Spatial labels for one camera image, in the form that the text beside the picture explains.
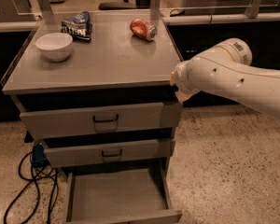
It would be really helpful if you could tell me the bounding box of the grey top drawer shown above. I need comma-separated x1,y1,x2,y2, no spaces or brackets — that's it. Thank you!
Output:
20,102,182,139

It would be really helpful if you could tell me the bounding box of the black middle drawer handle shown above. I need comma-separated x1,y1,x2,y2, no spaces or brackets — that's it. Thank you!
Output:
102,148,122,158

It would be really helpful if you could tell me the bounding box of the black top drawer handle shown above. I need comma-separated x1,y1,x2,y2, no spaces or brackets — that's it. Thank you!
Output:
92,114,119,123

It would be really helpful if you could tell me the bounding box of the blue power adapter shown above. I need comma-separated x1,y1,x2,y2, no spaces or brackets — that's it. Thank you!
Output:
31,144,48,166

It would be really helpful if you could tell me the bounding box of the white ceramic bowl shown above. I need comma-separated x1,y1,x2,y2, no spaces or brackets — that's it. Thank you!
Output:
35,33,73,62

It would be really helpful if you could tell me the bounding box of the grey bottom drawer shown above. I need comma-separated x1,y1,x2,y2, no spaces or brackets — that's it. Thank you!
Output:
63,160,182,224

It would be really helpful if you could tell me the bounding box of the grey middle drawer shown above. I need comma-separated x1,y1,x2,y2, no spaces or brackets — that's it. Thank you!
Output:
45,139,175,167

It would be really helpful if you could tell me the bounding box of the blue chip bag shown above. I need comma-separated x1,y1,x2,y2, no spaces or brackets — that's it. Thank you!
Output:
61,11,92,42

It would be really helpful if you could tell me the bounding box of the red soda can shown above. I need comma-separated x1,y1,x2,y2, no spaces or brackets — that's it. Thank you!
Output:
130,19,158,42

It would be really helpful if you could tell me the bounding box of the dark low cabinet left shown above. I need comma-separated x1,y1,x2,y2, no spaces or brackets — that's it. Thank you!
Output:
0,31,32,123

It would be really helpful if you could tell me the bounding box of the metal post right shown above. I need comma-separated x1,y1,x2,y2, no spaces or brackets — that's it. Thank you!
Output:
245,0,262,19

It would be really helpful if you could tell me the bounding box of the black floor cable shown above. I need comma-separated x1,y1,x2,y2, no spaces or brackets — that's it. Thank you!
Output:
3,150,60,224

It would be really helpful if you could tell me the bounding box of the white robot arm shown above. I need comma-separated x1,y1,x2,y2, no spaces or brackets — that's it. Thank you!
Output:
170,38,280,119

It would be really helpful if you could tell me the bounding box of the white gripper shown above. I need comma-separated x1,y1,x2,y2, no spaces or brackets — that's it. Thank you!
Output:
169,61,199,103

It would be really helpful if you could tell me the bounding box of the dark low cabinet right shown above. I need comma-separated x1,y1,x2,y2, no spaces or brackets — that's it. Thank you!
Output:
169,21,280,106

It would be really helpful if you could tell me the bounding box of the grey drawer cabinet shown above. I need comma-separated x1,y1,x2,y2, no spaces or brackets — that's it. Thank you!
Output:
0,8,186,224

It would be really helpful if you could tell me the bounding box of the black drawer handle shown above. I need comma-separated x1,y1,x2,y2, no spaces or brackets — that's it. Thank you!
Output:
92,114,119,123
102,148,122,158

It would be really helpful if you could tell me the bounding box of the grey drawer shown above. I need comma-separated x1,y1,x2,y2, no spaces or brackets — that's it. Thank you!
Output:
20,102,182,139
63,160,182,224
45,139,175,167

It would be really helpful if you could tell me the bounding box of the dark low cabinet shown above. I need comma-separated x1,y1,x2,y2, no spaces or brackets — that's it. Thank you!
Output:
0,31,32,123
169,21,280,106

